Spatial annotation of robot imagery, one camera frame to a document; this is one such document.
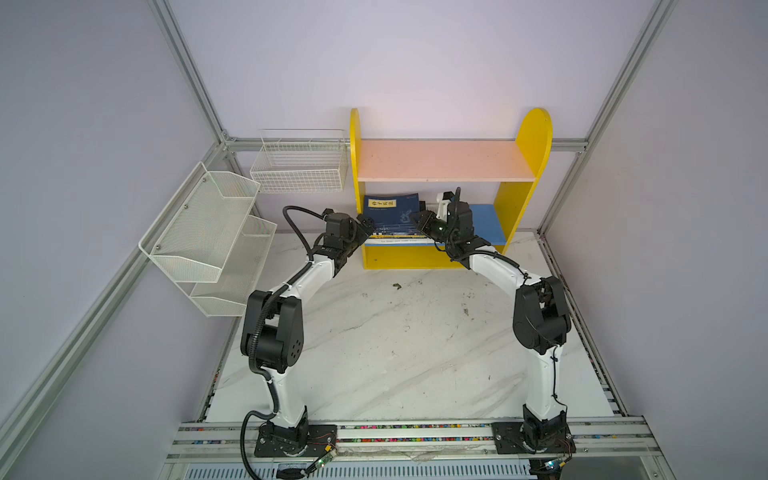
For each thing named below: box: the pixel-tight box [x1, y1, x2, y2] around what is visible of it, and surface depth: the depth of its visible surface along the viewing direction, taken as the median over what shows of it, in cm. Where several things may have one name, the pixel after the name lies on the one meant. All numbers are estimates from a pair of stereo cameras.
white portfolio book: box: [364, 238, 444, 247], surface depth 100 cm
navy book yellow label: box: [363, 193, 425, 236], surface depth 96 cm
